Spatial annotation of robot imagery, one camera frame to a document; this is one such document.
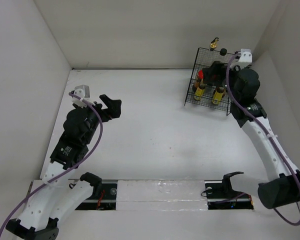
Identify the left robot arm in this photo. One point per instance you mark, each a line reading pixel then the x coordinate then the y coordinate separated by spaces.
pixel 49 205

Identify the black wire rack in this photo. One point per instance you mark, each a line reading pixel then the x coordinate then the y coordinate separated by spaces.
pixel 204 59

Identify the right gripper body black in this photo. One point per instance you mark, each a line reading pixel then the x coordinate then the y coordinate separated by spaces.
pixel 233 74

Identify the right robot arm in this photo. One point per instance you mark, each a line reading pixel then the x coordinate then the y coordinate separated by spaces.
pixel 283 184

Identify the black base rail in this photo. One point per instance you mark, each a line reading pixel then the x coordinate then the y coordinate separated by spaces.
pixel 165 195

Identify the tall red-lid sauce jar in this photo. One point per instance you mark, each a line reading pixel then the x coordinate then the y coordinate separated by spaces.
pixel 199 78

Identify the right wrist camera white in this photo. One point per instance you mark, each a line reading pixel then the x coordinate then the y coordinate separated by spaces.
pixel 245 58

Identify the soy sauce bottle black cap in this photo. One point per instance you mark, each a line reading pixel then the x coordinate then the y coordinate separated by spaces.
pixel 223 52

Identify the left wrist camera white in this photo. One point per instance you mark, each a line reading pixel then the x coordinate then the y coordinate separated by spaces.
pixel 80 93

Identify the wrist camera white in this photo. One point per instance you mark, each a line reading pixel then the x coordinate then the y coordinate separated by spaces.
pixel 245 58
pixel 80 93

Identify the small yellow bottle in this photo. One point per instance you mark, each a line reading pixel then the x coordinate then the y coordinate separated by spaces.
pixel 218 95
pixel 199 92

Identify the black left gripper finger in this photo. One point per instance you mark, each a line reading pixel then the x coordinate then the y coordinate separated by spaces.
pixel 107 101
pixel 116 108

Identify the clear glass oil bottle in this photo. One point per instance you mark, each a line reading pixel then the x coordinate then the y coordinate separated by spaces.
pixel 213 44

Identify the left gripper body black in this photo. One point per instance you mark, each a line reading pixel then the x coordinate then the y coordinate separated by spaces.
pixel 105 114

